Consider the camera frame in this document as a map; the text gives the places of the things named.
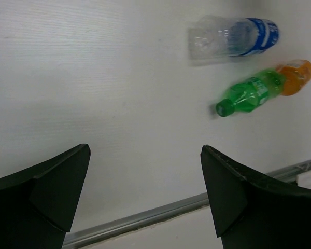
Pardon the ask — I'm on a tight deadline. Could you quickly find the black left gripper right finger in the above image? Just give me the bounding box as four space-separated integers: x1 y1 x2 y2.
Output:
201 145 311 248

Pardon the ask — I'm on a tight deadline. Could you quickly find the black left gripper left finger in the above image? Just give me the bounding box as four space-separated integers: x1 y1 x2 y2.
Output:
0 144 91 248

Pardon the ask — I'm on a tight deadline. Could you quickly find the green plastic soda bottle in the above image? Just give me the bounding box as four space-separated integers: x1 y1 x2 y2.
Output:
216 68 286 117

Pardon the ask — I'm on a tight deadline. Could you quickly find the orange plastic drink bottle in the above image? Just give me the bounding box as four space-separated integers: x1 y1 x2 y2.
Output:
276 59 311 96

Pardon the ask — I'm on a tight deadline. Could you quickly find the clear bottle blue label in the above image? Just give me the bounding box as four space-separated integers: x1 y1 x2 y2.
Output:
187 16 280 66

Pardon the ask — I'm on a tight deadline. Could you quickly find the aluminium front table rail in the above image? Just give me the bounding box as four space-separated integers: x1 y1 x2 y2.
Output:
62 160 311 248

